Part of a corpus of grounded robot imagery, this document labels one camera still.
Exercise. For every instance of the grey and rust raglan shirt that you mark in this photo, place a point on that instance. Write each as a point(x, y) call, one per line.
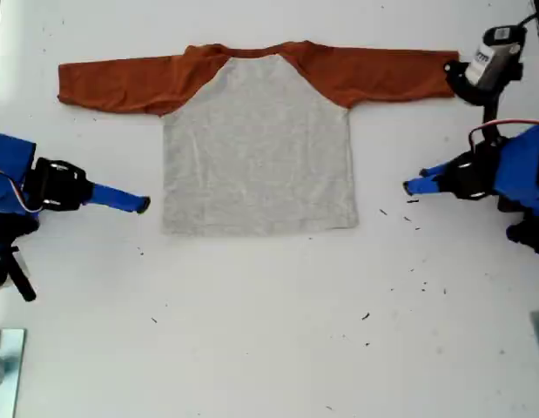
point(260, 152)

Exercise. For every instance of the white labelled camera box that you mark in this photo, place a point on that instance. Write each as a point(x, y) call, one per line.
point(487, 56)

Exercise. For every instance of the steel base plate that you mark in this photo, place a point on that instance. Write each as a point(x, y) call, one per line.
point(12, 370)

